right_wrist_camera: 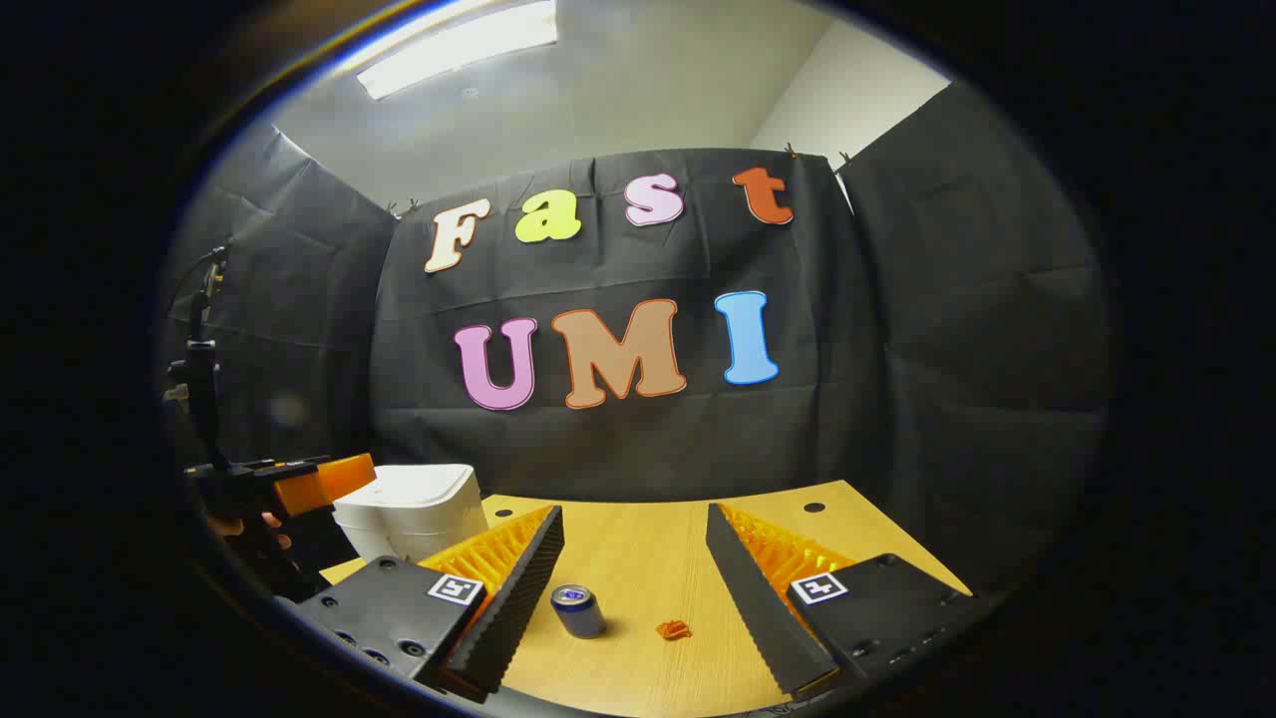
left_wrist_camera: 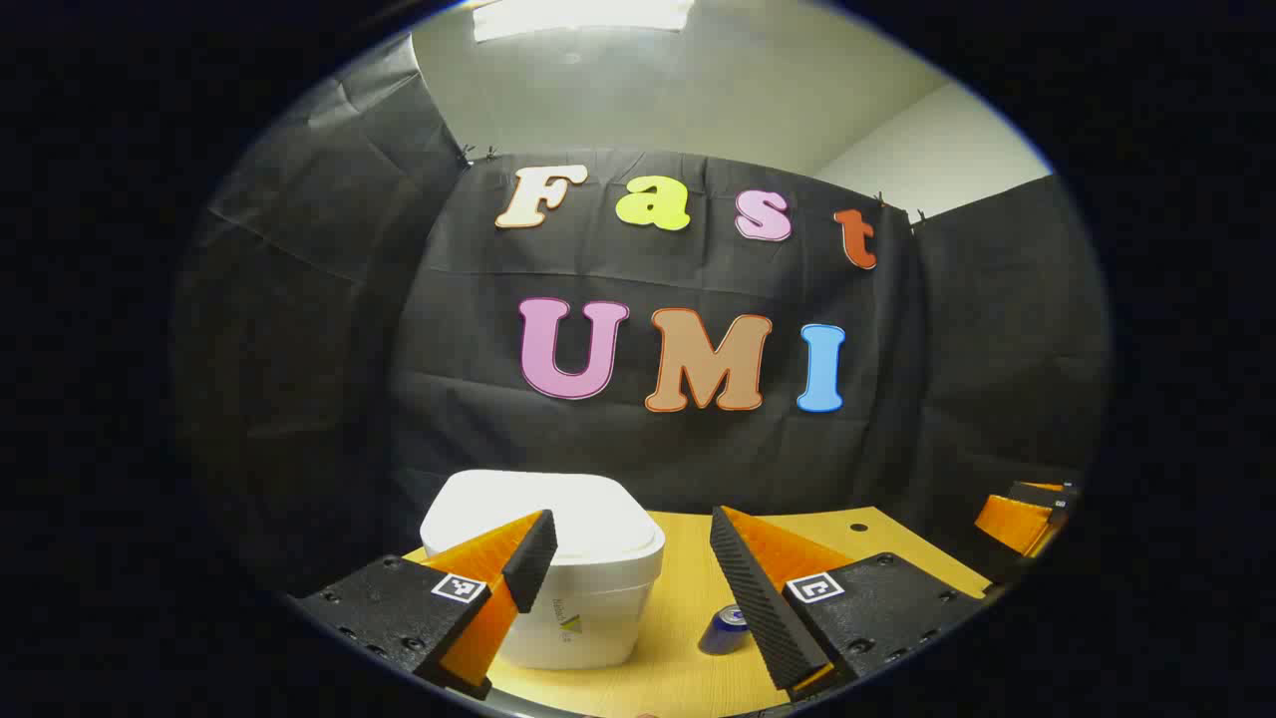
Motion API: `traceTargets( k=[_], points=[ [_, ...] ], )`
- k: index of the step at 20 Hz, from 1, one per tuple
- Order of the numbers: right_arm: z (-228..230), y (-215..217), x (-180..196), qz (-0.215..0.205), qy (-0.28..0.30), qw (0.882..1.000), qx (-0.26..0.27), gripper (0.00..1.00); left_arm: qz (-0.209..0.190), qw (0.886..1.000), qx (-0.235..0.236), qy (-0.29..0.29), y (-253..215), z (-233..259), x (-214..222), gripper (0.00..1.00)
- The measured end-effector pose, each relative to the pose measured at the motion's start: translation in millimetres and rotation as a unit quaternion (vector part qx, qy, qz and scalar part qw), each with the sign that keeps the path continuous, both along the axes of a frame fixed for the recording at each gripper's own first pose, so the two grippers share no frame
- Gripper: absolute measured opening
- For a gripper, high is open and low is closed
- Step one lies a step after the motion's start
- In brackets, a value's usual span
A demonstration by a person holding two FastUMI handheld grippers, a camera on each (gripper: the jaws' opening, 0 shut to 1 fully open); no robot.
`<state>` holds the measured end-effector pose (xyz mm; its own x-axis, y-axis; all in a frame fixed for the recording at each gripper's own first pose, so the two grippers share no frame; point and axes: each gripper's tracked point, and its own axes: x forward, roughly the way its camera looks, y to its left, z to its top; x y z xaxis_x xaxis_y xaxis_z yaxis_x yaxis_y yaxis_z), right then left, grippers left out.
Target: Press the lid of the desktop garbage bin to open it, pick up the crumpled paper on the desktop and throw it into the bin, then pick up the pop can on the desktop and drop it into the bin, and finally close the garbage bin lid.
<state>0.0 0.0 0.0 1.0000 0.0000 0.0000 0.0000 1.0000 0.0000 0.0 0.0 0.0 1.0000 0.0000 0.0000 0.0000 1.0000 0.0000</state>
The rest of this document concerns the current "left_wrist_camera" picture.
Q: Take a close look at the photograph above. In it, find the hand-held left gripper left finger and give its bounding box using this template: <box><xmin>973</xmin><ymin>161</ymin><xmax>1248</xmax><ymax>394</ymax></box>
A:
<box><xmin>297</xmin><ymin>509</ymin><xmax>559</xmax><ymax>701</ymax></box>

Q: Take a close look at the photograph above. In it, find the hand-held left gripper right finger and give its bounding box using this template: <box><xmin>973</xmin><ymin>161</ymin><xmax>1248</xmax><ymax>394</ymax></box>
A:
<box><xmin>709</xmin><ymin>504</ymin><xmax>990</xmax><ymax>702</ymax></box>

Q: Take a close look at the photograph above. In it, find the blue pop can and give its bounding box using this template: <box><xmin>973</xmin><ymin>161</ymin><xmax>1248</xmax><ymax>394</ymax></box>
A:
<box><xmin>698</xmin><ymin>603</ymin><xmax>751</xmax><ymax>656</ymax></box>

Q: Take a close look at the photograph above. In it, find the white desktop garbage bin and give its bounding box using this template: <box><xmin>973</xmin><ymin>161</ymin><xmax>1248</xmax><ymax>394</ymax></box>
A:
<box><xmin>419</xmin><ymin>470</ymin><xmax>667</xmax><ymax>671</ymax></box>

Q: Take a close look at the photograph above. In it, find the wooden desktop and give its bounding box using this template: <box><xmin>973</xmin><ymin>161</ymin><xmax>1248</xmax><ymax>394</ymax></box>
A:
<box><xmin>399</xmin><ymin>506</ymin><xmax>993</xmax><ymax>718</ymax></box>

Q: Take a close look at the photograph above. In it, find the black backdrop cloth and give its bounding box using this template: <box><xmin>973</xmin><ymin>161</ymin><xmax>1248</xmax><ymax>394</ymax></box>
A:
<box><xmin>169</xmin><ymin>30</ymin><xmax>1113</xmax><ymax>599</ymax></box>

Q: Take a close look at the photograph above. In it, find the ceiling light panel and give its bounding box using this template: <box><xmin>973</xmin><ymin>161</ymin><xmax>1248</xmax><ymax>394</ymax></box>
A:
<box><xmin>472</xmin><ymin>0</ymin><xmax>696</xmax><ymax>43</ymax></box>

